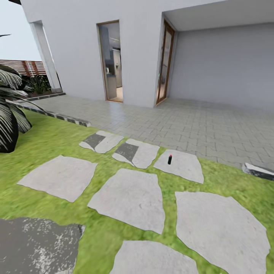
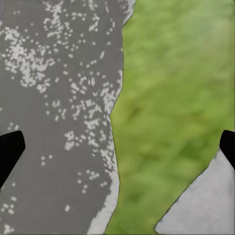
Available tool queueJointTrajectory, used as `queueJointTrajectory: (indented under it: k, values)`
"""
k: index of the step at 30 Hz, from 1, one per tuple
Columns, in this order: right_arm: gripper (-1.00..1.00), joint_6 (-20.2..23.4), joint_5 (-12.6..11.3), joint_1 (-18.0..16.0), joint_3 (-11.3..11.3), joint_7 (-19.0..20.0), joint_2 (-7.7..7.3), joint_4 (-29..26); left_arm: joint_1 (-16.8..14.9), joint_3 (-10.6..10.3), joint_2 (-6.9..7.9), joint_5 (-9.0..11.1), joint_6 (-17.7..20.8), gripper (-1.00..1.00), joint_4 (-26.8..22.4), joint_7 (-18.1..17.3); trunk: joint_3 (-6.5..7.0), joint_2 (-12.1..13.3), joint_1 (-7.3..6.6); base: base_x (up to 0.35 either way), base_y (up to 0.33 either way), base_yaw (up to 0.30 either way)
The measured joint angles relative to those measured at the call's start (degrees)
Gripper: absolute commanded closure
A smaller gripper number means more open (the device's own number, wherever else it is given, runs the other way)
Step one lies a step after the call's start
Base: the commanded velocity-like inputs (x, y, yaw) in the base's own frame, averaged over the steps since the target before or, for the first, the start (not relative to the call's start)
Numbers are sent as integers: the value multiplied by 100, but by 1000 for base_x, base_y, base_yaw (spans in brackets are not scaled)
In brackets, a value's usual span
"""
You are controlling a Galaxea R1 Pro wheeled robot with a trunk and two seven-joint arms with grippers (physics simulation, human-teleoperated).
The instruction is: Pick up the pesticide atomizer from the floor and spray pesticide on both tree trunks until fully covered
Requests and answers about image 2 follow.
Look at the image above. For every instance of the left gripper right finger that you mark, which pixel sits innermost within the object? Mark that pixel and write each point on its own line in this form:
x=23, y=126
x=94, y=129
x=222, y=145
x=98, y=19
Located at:
x=227, y=146

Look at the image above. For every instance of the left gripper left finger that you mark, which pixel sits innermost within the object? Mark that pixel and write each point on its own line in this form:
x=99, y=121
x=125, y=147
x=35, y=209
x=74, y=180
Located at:
x=12, y=146

